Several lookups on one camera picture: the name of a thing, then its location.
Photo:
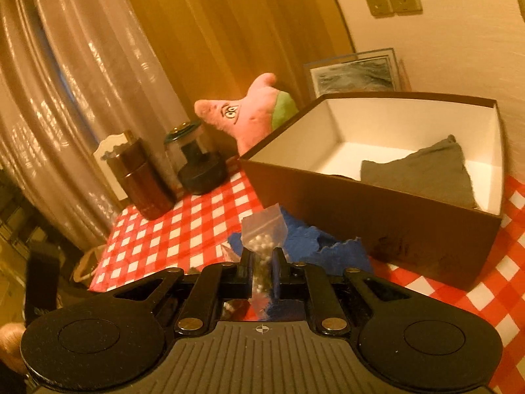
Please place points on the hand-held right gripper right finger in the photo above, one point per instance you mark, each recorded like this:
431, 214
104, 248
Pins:
278, 273

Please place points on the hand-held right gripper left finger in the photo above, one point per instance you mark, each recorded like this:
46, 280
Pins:
245, 271

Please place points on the small plastic bag of beads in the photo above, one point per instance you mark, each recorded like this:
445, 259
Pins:
262, 230

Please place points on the blue grey towel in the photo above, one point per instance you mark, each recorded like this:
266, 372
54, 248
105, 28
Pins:
328, 250

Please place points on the brown cardboard box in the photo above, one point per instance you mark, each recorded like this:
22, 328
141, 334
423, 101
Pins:
348, 221

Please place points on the grey cloth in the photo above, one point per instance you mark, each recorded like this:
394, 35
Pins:
422, 172

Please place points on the woven basket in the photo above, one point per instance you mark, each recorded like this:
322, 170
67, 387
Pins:
88, 266

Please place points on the red white checkered tablecloth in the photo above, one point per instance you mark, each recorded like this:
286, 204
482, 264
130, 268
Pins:
184, 230

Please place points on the glass jar with green lid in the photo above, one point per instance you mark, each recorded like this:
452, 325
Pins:
201, 176

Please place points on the brown metal canister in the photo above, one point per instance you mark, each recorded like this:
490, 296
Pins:
143, 184

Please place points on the white wooden chair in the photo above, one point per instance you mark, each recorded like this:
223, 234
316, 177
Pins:
104, 160

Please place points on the pink starfish plush toy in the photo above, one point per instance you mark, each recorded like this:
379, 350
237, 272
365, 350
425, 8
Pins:
254, 115

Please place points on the framed picture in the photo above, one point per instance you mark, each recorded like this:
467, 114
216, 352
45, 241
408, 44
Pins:
352, 74

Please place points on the sheer patterned curtain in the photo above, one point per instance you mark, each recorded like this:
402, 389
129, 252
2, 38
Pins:
82, 69

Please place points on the wooden door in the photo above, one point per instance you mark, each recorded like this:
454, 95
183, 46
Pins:
225, 28

